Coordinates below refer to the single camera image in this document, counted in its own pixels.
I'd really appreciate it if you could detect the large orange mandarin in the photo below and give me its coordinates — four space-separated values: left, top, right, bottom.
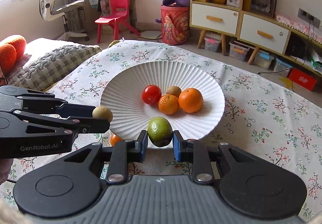
179 88 204 113

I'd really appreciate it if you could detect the green fruit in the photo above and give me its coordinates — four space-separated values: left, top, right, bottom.
147 117 172 147

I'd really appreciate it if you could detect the orange tomato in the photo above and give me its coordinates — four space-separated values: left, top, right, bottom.
109 133 122 147

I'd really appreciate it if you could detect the white office chair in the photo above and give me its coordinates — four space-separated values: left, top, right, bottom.
39 0 89 41

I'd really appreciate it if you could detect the orange plush toy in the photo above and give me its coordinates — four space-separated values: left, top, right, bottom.
1 35 27 75

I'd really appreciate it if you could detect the red flat box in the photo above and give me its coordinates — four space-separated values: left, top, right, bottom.
289 68 317 91

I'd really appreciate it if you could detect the pale longan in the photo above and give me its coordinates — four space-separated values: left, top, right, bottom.
92 106 113 123

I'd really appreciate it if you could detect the white ribbed plate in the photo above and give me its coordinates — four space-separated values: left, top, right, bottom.
100 61 225 139

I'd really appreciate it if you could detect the clear storage box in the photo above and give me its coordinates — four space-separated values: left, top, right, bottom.
229 41 250 61

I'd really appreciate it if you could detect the red plastic chair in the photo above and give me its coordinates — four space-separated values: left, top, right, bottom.
95 0 141 44

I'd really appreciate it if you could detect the red tomato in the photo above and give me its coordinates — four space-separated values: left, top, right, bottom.
141 85 162 106

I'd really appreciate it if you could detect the wooden cabinet with drawers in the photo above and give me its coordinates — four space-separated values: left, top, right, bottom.
189 0 321 75

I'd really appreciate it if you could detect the grey woven blanket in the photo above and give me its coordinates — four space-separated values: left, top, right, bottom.
7 44 101 91

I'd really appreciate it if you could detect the brown longan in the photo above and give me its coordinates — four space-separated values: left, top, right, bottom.
166 86 182 98

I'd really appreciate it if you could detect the wall power strip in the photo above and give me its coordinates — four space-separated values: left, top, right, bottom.
297 8 321 29

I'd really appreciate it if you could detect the red cylindrical toy bin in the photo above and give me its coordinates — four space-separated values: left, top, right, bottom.
160 5 190 46

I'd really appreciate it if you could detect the small orange mandarin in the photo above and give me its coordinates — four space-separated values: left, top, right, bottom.
158 94 179 115

